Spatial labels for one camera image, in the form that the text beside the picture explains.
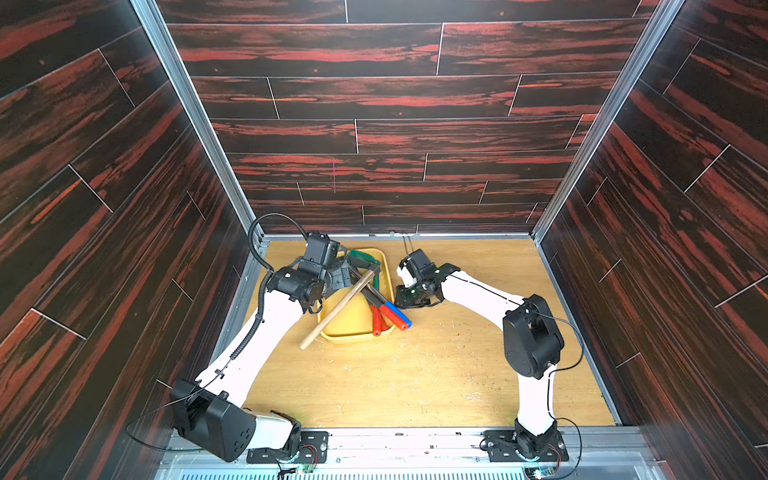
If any wooden handle hoe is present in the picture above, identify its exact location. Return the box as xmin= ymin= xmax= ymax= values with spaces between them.
xmin=299 ymin=266 xmax=380 ymax=350

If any steel hoe blue grip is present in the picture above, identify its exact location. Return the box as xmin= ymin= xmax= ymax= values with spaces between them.
xmin=353 ymin=269 xmax=414 ymax=330

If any black hoe red grip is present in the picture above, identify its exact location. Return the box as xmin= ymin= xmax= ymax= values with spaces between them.
xmin=359 ymin=281 xmax=410 ymax=332

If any yellow plastic storage tray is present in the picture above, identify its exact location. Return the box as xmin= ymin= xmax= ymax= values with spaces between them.
xmin=321 ymin=247 xmax=398 ymax=344

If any green hoe red grip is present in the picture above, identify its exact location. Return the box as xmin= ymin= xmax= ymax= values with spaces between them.
xmin=348 ymin=250 xmax=387 ymax=337

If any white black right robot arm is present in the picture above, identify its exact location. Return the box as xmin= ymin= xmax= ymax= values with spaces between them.
xmin=395 ymin=249 xmax=565 ymax=460

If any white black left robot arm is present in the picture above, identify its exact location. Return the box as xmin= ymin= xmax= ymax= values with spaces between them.
xmin=170 ymin=232 xmax=351 ymax=462

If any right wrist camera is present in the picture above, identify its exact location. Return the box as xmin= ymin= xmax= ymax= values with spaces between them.
xmin=396 ymin=249 xmax=437 ymax=287

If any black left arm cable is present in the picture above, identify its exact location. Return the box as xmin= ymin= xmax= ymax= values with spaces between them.
xmin=122 ymin=212 xmax=310 ymax=452

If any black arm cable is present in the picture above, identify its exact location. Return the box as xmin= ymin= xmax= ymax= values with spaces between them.
xmin=122 ymin=212 xmax=310 ymax=452
xmin=401 ymin=233 xmax=586 ymax=480

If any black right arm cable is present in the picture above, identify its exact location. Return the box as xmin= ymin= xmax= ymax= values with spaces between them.
xmin=401 ymin=233 xmax=586 ymax=480

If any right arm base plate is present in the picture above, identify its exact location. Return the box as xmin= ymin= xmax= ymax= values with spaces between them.
xmin=480 ymin=427 xmax=569 ymax=463

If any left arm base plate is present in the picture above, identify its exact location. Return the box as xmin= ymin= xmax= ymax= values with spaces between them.
xmin=246 ymin=430 xmax=330 ymax=465

